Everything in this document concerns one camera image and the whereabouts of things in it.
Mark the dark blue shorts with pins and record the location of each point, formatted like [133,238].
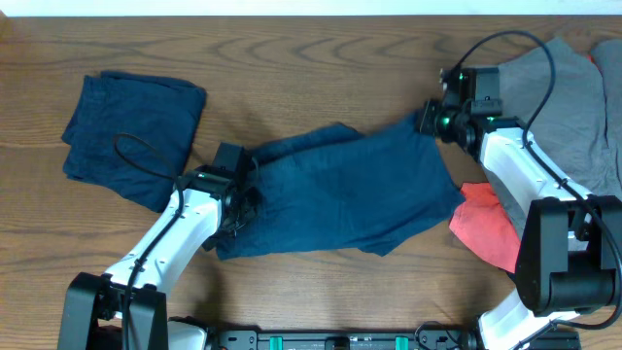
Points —
[336,188]

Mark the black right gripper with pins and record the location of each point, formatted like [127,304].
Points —
[427,116]

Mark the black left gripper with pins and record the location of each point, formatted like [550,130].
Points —
[241,203]

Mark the folded dark blue garment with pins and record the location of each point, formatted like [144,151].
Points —
[132,133]

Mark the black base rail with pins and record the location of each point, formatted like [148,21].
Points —
[350,340]

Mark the grey shorts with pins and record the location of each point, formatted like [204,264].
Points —
[571,127]

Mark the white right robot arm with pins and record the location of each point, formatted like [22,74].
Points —
[569,260]

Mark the grey garment at edge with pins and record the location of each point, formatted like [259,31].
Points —
[607,56]

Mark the red cloth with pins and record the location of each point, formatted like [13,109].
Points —
[481,224]

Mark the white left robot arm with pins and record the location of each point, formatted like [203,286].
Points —
[125,307]

